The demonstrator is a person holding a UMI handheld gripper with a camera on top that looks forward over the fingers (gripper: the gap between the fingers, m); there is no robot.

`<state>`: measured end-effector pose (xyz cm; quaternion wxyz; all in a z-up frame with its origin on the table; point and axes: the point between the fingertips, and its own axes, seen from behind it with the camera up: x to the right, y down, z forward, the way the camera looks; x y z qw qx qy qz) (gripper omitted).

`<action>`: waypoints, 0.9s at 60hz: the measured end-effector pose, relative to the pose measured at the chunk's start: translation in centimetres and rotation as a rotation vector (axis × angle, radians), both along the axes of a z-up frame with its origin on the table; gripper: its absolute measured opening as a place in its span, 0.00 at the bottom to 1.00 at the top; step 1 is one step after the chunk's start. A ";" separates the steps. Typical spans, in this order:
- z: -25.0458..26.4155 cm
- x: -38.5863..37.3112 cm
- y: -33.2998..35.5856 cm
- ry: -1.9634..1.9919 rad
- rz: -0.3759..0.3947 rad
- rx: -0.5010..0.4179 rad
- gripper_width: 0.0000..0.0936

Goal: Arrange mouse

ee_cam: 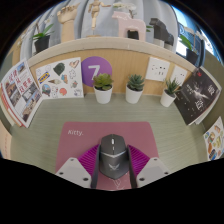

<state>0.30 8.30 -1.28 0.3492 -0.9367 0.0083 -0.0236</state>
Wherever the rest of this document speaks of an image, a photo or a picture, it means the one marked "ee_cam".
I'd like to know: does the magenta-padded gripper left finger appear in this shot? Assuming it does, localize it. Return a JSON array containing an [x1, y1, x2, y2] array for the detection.
[[54, 143, 101, 190]]

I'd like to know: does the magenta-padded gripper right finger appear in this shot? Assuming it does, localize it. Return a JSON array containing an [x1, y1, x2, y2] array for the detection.
[[126, 144, 172, 190]]

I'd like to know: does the grey computer mouse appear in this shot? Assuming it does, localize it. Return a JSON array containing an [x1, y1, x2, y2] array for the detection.
[[97, 133, 130, 181]]

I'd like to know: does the pink mouse pad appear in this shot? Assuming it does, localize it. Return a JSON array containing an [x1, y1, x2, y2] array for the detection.
[[54, 121, 160, 192]]

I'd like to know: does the colourful food sticker sheet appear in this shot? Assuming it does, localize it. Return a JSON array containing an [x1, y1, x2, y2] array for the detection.
[[203, 115, 224, 162]]

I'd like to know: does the beige card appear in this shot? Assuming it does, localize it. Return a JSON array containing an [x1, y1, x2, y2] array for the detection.
[[0, 124, 13, 160]]

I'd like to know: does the small succulent in white pot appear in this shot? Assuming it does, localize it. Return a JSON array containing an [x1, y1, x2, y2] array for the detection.
[[92, 72, 115, 105], [125, 73, 146, 105], [159, 77, 181, 108]]

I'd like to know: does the black book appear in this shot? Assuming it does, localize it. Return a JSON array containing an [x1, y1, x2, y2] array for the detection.
[[173, 67, 222, 126]]

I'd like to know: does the white sticker sheet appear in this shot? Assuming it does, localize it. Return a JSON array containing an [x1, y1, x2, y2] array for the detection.
[[35, 56, 85, 100]]

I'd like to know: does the red and white magazine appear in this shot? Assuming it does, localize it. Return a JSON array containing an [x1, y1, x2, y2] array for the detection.
[[0, 59, 44, 129]]

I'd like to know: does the round purple sticker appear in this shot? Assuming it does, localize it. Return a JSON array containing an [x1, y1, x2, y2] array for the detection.
[[80, 55, 114, 88]]

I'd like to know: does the wooden desk shelf ledge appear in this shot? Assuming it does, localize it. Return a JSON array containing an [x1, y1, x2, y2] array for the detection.
[[26, 35, 208, 98]]

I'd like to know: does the black horse figurine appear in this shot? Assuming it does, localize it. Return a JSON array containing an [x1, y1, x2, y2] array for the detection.
[[148, 17, 175, 48]]

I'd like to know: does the wooden hand model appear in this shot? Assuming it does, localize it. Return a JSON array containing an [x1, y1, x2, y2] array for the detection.
[[56, 3, 81, 44]]

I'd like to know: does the dark framed window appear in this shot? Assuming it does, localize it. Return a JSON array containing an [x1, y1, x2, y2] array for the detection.
[[171, 4, 214, 56]]

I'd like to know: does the pink horse figurine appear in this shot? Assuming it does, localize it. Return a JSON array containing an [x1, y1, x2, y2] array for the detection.
[[111, 10, 148, 43]]

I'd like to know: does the grey pleated curtain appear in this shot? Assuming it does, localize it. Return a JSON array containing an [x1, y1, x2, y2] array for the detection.
[[19, 0, 174, 44]]

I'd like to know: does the white wall socket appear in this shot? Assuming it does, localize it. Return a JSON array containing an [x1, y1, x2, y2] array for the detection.
[[145, 56, 171, 83], [169, 64, 189, 87]]

